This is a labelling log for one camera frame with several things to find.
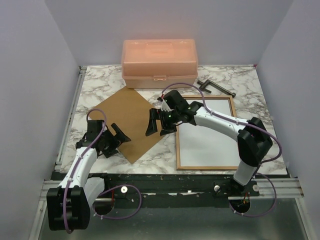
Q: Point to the orange translucent plastic storage box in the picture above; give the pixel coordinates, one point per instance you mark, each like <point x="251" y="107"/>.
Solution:
<point x="157" y="63"/>

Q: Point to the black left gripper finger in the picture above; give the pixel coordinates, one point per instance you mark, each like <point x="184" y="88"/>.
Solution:
<point x="110" y="151"/>
<point x="119" y="134"/>

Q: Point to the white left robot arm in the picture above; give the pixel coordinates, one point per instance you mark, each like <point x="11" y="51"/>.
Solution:
<point x="69" y="204"/>

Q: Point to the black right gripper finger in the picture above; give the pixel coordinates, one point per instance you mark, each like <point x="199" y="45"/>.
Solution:
<point x="152" y="123"/>
<point x="166" y="131"/>

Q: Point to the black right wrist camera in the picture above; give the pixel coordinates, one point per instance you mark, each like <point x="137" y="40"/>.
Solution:
<point x="174" y="100"/>

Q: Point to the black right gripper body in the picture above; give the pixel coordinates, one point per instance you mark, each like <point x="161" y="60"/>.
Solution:
<point x="169" y="119"/>

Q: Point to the aluminium extrusion table frame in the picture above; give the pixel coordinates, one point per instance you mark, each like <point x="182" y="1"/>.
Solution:
<point x="40" y="213"/>

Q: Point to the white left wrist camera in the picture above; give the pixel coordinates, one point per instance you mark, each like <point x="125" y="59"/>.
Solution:
<point x="164" y="105"/>

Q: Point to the blue wooden picture frame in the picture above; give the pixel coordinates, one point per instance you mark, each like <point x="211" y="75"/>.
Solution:
<point x="180" y="150"/>

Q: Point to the brown cardboard backing board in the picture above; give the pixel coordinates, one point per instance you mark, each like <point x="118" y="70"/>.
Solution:
<point x="130" y="112"/>

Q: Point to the black metal crank handle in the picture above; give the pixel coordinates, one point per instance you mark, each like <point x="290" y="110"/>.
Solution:
<point x="204" y="84"/>

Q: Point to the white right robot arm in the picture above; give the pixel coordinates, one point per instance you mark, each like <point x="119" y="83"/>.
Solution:
<point x="253" y="141"/>

